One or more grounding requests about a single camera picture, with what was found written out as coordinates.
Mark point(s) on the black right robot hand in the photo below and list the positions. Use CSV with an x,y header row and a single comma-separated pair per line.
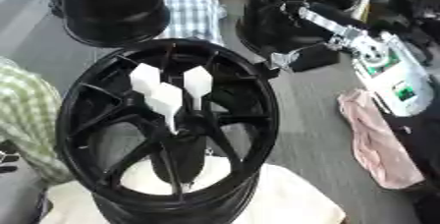
x,y
314,58

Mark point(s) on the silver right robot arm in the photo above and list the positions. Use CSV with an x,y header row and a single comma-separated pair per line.
x,y
395,80

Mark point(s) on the black wheel rim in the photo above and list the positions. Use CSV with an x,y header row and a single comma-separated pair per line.
x,y
114,8
275,21

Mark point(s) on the large black spoked wheel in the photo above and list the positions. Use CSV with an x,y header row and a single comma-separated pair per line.
x,y
86,110

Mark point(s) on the pink cloth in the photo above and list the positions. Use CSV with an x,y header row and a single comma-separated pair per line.
x,y
372,136

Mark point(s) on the person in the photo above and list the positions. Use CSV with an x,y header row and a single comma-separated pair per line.
x,y
26,113
192,11

